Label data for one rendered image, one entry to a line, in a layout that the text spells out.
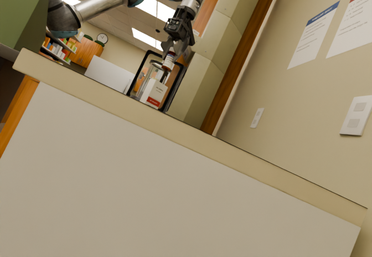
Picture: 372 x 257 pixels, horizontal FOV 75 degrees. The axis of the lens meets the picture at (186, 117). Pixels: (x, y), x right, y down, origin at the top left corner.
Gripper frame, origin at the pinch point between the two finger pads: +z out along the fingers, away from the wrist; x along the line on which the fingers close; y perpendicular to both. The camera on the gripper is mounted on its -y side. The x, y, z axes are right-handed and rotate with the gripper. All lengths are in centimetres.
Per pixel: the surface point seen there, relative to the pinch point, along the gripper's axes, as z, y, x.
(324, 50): -26, -22, 50
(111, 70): -52, -350, -431
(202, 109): 6, -64, -9
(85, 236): 48, 44, 34
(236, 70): -37, -97, -12
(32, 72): 27, 55, 18
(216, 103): -7, -95, -15
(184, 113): 14, -50, -13
